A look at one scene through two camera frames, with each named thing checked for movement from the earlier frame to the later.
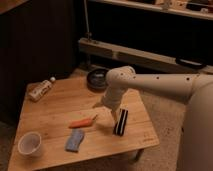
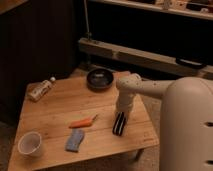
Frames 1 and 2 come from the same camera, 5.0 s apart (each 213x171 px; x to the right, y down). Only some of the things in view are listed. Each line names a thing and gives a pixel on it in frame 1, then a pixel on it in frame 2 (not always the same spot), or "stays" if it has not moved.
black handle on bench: (191, 63) stays
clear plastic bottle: (36, 90) stays
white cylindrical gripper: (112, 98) -> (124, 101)
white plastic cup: (29, 144) stays
